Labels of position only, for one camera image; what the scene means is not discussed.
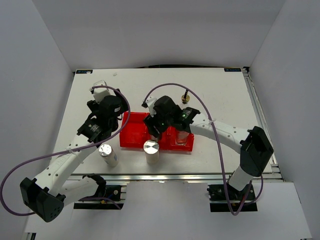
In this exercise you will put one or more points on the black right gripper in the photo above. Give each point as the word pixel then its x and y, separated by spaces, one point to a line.
pixel 150 122

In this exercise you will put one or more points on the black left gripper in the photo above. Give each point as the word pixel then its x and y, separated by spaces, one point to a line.
pixel 123 106

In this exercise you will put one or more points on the clear glass bottle gold spout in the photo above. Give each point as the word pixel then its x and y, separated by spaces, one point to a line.
pixel 181 138

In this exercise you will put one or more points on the glass bottle with dark sauce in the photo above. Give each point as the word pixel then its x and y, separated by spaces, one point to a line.
pixel 185 98

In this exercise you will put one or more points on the silver-top white cylinder canister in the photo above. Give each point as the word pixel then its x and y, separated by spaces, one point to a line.
pixel 151 149

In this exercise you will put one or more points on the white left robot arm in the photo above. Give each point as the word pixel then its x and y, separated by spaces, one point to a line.
pixel 48 193

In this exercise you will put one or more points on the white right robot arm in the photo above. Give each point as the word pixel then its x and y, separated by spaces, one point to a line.
pixel 252 145

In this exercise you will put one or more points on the red three-compartment tray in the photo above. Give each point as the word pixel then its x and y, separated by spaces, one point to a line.
pixel 135 134

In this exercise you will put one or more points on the silver-lid white shaker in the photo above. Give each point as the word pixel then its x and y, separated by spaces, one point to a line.
pixel 108 154

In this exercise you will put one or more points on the blue right corner sticker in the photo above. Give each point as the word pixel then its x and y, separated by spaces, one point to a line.
pixel 232 70

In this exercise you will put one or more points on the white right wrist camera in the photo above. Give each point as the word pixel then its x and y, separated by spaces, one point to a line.
pixel 149 104

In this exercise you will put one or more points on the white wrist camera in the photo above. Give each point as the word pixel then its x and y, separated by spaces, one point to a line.
pixel 101 92
pixel 149 104

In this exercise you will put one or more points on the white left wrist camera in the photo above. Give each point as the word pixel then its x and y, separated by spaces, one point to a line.
pixel 101 92

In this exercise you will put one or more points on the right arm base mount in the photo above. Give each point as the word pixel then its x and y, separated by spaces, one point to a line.
pixel 218 201

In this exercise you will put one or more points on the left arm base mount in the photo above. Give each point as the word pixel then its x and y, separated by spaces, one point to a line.
pixel 106 197

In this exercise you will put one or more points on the aluminium side rail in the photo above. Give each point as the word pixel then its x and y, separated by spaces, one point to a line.
pixel 275 174

